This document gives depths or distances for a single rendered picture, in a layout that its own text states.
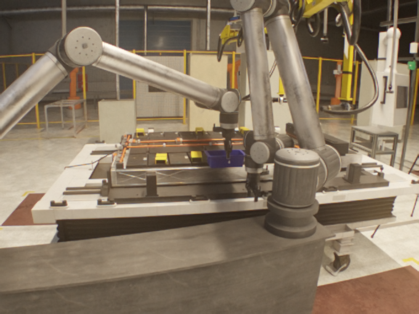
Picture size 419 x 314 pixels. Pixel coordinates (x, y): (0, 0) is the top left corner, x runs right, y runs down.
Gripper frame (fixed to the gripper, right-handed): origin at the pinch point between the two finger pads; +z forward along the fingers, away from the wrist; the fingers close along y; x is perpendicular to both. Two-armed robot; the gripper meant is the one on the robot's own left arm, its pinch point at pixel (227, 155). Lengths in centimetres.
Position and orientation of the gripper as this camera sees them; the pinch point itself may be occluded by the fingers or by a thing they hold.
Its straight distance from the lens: 189.3
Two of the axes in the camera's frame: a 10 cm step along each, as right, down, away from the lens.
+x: -9.8, 0.3, -2.1
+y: -2.1, -2.7, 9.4
